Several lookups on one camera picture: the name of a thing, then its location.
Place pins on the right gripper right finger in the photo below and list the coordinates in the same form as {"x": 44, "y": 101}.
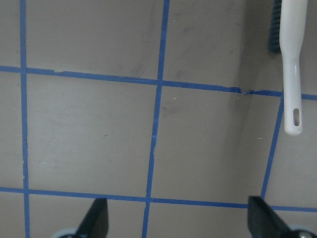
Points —
{"x": 263, "y": 222}

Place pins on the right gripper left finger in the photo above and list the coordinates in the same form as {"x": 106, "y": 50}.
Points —
{"x": 95, "y": 223}

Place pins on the beige hand brush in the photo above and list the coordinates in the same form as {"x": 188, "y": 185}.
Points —
{"x": 286, "y": 35}

